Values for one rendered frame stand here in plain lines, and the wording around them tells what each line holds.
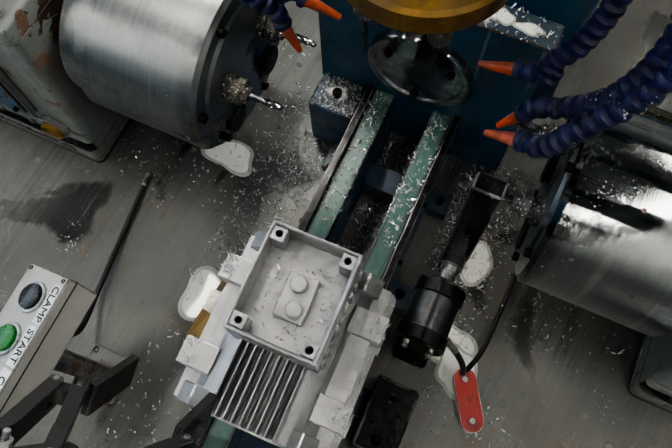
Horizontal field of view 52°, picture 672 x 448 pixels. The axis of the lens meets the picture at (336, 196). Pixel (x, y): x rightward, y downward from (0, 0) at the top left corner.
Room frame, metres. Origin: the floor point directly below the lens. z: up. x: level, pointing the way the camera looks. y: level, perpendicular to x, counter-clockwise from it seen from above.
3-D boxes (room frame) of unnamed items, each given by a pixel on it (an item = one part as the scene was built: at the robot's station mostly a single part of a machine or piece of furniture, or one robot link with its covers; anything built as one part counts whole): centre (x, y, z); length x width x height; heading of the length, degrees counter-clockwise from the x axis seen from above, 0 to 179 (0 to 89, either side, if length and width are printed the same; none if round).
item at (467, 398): (0.07, -0.17, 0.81); 0.09 x 0.03 x 0.02; 3
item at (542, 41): (0.54, -0.15, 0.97); 0.30 x 0.11 x 0.34; 63
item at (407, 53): (0.48, -0.12, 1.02); 0.15 x 0.02 x 0.15; 63
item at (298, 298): (0.16, 0.05, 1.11); 0.12 x 0.11 x 0.07; 154
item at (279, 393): (0.13, 0.06, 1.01); 0.20 x 0.19 x 0.19; 154
